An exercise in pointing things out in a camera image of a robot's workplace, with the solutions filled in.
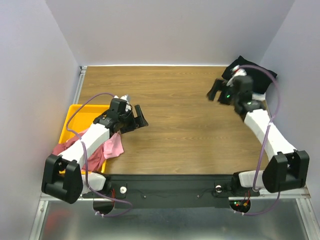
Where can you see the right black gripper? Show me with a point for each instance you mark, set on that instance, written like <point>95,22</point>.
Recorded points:
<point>220,91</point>

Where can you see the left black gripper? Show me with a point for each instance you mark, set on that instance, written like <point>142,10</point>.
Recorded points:
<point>135,120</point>

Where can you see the black t shirt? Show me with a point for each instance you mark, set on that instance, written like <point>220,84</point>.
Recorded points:
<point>261,81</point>

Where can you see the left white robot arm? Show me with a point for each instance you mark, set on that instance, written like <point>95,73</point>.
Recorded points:
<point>62,175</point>

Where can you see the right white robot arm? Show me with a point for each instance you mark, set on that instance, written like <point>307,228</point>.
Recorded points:
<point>287,166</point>

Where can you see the light pink t shirt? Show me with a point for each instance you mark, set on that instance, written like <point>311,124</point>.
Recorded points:
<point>113,147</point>

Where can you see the white folded t shirt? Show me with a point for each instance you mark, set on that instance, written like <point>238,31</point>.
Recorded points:
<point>259,97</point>

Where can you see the yellow plastic bin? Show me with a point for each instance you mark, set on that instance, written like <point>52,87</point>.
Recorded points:
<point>81,121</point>

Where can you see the dark red t shirt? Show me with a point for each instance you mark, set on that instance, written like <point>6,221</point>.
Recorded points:
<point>95,161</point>

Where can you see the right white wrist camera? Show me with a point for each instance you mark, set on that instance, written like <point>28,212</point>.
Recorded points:
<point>235,72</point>

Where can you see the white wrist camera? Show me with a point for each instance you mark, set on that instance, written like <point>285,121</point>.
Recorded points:
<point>235,72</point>
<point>126,98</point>

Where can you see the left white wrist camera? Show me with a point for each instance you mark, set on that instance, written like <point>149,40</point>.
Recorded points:
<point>126,98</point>

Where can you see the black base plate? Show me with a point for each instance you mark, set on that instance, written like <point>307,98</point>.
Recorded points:
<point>150,191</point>

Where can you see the aluminium frame rail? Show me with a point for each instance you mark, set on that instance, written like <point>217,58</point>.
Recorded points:
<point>44,200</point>

